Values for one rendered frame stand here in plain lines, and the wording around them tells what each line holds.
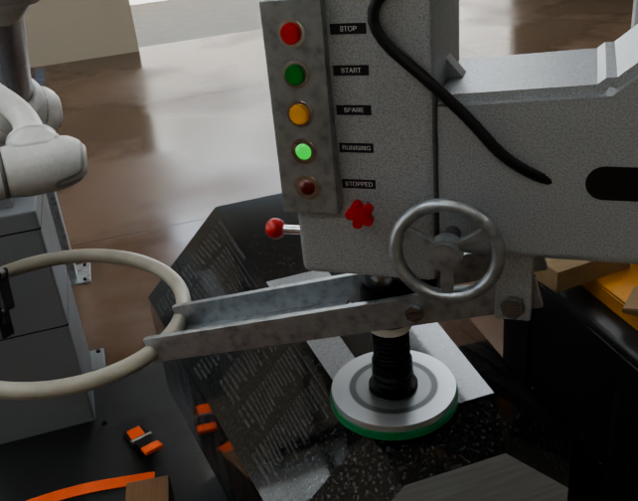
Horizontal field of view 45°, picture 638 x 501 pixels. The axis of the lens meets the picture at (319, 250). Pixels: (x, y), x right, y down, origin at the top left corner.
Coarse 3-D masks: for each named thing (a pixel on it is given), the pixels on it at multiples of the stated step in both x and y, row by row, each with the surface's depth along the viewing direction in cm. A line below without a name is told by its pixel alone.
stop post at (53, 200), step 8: (56, 192) 341; (48, 200) 334; (56, 200) 335; (56, 208) 337; (56, 216) 338; (56, 224) 340; (64, 224) 346; (64, 232) 342; (64, 240) 344; (64, 248) 345; (72, 264) 350; (80, 264) 365; (88, 264) 364; (72, 272) 351; (80, 272) 357; (88, 272) 357; (72, 280) 351; (80, 280) 350; (88, 280) 350
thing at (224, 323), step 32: (480, 256) 119; (288, 288) 134; (320, 288) 132; (352, 288) 130; (192, 320) 144; (224, 320) 141; (256, 320) 125; (288, 320) 123; (320, 320) 121; (352, 320) 119; (384, 320) 117; (416, 320) 114; (448, 320) 114; (160, 352) 135; (192, 352) 133; (224, 352) 130
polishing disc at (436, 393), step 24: (360, 360) 137; (432, 360) 135; (336, 384) 132; (360, 384) 131; (432, 384) 129; (336, 408) 128; (360, 408) 126; (384, 408) 125; (408, 408) 125; (432, 408) 124
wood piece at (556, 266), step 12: (552, 264) 162; (564, 264) 161; (576, 264) 161; (588, 264) 162; (600, 264) 163; (612, 264) 165; (624, 264) 166; (540, 276) 165; (552, 276) 161; (564, 276) 160; (576, 276) 161; (588, 276) 163; (600, 276) 165; (552, 288) 162; (564, 288) 161
